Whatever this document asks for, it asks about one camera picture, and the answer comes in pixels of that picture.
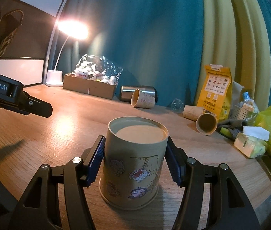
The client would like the grey green cloth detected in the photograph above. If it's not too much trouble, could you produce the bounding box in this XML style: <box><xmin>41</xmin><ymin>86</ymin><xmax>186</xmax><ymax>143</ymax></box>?
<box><xmin>216</xmin><ymin>119</ymin><xmax>248</xmax><ymax>140</ymax></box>

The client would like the tissue pack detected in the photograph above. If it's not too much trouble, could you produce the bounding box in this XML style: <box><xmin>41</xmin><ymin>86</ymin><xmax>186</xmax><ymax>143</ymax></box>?
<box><xmin>234</xmin><ymin>126</ymin><xmax>270</xmax><ymax>158</ymax></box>

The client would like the white desk lamp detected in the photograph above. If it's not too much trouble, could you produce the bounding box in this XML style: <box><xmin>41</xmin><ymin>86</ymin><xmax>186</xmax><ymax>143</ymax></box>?
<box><xmin>45</xmin><ymin>19</ymin><xmax>90</xmax><ymax>87</ymax></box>

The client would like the yellow paper bag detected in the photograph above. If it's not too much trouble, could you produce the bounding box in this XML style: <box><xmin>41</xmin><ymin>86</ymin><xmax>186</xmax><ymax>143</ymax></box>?
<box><xmin>197</xmin><ymin>64</ymin><xmax>232</xmax><ymax>121</ymax></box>

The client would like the stainless steel thermos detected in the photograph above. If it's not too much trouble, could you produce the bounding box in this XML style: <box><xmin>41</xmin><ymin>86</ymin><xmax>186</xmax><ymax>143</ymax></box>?
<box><xmin>119</xmin><ymin>85</ymin><xmax>158</xmax><ymax>102</ymax></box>

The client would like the brown paper cup back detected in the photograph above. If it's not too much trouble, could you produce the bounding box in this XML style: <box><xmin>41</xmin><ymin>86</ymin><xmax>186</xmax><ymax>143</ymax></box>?
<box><xmin>183</xmin><ymin>105</ymin><xmax>203</xmax><ymax>121</ymax></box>

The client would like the cardboard box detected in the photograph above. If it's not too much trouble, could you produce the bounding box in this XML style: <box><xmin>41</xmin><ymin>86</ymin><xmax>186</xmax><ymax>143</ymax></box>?
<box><xmin>63</xmin><ymin>74</ymin><xmax>116</xmax><ymax>100</ymax></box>

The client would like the beige paper bag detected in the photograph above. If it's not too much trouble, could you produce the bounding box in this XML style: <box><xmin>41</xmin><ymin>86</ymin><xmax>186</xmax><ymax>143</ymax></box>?
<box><xmin>230</xmin><ymin>81</ymin><xmax>244</xmax><ymax>110</ymax></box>

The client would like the brown cartoon paper cup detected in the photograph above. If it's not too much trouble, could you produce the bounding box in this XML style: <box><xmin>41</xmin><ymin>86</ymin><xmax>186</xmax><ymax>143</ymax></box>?
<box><xmin>99</xmin><ymin>117</ymin><xmax>169</xmax><ymax>210</ymax></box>

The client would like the brown paper cup front right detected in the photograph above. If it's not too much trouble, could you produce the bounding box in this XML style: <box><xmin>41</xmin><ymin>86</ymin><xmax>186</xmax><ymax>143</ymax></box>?
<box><xmin>195</xmin><ymin>113</ymin><xmax>217</xmax><ymax>136</ymax></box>

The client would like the plastic bag of plush toys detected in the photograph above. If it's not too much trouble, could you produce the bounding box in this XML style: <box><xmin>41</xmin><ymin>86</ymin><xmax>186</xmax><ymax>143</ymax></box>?
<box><xmin>72</xmin><ymin>54</ymin><xmax>123</xmax><ymax>86</ymax></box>

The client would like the white woven basket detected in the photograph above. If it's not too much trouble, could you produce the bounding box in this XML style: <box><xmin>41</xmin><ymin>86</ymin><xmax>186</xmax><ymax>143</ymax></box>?
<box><xmin>229</xmin><ymin>104</ymin><xmax>259</xmax><ymax>122</ymax></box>

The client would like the teal curtain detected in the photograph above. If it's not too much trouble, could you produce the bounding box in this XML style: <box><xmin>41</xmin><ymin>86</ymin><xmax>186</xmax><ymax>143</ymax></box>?
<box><xmin>46</xmin><ymin>0</ymin><xmax>204</xmax><ymax>106</ymax></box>

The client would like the white patterned paper cup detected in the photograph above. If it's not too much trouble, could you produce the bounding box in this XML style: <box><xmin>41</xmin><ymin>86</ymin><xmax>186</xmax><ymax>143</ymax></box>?
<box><xmin>130</xmin><ymin>89</ymin><xmax>155</xmax><ymax>109</ymax></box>

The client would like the yellow curtain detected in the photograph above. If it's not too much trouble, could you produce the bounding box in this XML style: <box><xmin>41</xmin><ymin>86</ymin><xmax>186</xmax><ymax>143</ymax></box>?
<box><xmin>195</xmin><ymin>0</ymin><xmax>271</xmax><ymax>111</ymax></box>

